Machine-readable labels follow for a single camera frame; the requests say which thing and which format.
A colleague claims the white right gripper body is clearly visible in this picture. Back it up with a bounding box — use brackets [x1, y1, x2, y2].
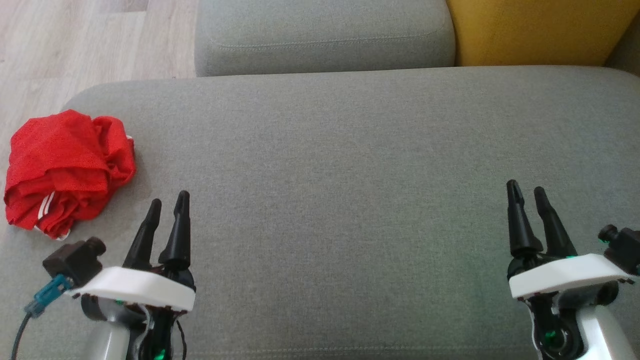
[507, 254, 638, 360]

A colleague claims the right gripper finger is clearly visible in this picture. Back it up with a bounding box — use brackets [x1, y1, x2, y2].
[533, 186, 578, 261]
[506, 180, 543, 258]

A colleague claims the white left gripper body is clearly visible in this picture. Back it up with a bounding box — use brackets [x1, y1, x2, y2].
[65, 266, 196, 360]

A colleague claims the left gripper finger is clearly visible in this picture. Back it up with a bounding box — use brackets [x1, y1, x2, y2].
[122, 198, 162, 271]
[159, 190, 192, 273]

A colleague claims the red shirt with white sleeves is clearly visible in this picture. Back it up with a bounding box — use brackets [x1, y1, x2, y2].
[4, 116, 137, 241]

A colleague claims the grey sofa ottoman cushion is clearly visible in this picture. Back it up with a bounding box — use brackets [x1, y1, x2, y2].
[0, 66, 640, 360]

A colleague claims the yellow sofa backrest cushion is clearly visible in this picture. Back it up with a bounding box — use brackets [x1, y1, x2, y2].
[446, 0, 640, 67]

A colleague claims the left camera cable blue plug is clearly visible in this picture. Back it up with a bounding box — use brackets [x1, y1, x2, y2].
[10, 274, 74, 360]

